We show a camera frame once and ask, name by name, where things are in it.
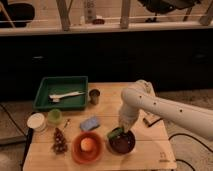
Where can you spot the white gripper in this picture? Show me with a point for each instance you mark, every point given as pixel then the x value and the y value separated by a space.
pixel 127 117

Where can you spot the green pepper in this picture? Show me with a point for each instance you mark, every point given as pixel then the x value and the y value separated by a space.
pixel 114 133

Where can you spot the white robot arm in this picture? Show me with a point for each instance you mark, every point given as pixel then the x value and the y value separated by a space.
pixel 138 96

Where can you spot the purple bowl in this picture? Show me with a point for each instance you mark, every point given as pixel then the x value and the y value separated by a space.
pixel 122 144

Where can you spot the orange bowl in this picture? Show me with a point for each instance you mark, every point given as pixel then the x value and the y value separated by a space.
pixel 82 157

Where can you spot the wooden scrub brush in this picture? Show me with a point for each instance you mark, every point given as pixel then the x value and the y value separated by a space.
pixel 151 119

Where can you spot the blue sponge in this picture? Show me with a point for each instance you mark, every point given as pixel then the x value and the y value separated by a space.
pixel 90 124

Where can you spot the wooden table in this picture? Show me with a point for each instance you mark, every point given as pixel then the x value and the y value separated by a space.
pixel 152 151

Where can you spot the orange fruit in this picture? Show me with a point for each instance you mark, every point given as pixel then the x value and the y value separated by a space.
pixel 87 144

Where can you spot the metal cup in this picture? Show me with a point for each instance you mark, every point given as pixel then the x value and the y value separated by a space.
pixel 94 95

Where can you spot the small metal spoon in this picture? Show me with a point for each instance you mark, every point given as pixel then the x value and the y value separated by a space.
pixel 67 123

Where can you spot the bunch of dark grapes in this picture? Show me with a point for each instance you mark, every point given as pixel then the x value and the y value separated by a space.
pixel 60 143

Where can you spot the green plastic cup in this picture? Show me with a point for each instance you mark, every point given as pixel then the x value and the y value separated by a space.
pixel 54 116

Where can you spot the white plastic fork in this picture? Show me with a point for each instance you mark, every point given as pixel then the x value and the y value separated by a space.
pixel 58 97

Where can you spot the green plastic tray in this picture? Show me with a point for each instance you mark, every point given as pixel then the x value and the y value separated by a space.
pixel 60 86

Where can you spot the white round container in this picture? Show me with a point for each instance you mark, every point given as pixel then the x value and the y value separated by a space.
pixel 37 122

